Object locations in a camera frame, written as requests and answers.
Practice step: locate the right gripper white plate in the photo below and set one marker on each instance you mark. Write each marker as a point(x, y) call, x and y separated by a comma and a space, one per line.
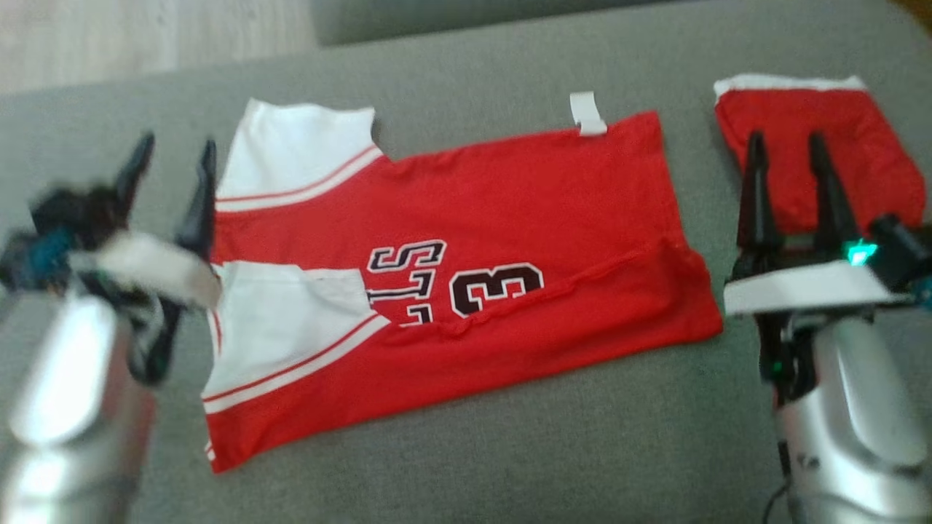
point(801, 291)

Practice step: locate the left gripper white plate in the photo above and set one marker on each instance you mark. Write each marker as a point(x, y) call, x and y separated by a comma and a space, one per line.
point(156, 269)

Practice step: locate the red shorts with white trim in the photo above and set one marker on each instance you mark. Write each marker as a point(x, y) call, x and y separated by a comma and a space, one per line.
point(866, 160)

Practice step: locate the red basketball jersey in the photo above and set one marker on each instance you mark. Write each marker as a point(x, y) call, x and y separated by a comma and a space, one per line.
point(524, 255)

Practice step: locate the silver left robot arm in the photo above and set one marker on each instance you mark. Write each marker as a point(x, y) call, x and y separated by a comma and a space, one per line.
point(65, 422)

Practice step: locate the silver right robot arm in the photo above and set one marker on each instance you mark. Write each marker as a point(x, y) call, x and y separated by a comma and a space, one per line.
point(859, 437)

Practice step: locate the grey fabric sofa cushion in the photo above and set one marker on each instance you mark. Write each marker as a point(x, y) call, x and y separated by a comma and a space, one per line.
point(451, 18)

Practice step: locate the grey fabric sofa seat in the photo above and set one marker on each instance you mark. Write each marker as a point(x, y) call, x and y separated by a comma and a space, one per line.
point(510, 451)

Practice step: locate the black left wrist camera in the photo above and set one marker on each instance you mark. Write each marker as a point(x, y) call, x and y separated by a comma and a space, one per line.
point(62, 225)

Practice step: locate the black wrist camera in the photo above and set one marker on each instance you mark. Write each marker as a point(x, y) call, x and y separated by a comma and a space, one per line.
point(899, 247)
point(62, 225)

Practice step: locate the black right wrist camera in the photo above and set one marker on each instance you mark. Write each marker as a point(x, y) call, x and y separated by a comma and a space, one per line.
point(899, 247)

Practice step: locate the blue left camera connector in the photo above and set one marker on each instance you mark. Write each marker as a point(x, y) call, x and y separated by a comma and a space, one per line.
point(47, 251)

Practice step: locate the blue camera connector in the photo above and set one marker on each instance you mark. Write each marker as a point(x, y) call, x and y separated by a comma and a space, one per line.
point(47, 251)
point(925, 291)

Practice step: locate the blue right camera connector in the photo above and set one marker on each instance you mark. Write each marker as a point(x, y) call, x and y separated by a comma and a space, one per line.
point(925, 291)

